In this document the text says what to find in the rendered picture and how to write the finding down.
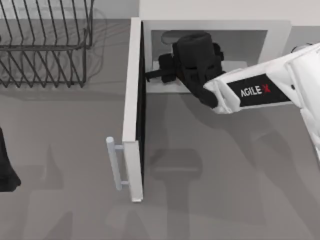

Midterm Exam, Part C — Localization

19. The white cabinet door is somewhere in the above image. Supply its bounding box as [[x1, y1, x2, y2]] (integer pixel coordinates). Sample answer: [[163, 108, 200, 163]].
[[121, 17, 147, 203]]

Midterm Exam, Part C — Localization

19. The white cabinet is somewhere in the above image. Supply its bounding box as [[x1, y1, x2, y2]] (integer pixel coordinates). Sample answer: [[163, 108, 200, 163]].
[[138, 0, 293, 94]]

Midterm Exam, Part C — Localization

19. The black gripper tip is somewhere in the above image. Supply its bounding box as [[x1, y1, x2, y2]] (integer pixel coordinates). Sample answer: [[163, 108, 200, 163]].
[[0, 127, 22, 193]]

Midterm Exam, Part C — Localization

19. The dark wire dish rack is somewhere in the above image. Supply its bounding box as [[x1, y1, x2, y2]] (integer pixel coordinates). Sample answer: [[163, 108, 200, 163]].
[[0, 0, 96, 89]]

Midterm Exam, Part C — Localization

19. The pale grey door handle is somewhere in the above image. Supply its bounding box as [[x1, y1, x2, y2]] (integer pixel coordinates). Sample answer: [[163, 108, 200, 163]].
[[105, 136, 131, 191]]

